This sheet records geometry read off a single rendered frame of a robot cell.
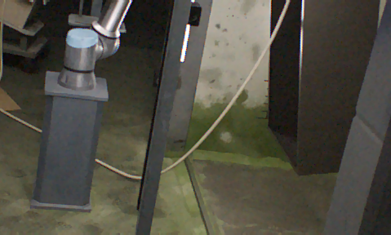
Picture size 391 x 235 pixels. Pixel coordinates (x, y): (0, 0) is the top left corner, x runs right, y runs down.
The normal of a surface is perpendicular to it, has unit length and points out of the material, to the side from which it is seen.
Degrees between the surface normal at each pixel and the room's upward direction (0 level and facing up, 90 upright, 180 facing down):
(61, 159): 90
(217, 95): 90
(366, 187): 90
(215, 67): 90
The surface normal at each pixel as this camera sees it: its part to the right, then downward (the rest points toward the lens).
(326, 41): 0.16, 0.37
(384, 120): -0.97, -0.11
